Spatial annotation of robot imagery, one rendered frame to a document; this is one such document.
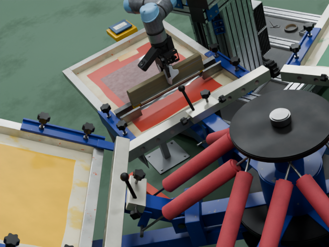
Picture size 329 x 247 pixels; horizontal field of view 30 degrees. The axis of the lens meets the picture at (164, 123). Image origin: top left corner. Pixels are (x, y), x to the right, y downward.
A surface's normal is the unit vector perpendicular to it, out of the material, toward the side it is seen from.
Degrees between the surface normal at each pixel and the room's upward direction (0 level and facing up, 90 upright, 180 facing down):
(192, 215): 0
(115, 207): 32
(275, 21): 0
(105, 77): 0
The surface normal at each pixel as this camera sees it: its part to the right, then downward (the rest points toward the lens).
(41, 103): -0.26, -0.76
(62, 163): 0.29, -0.74
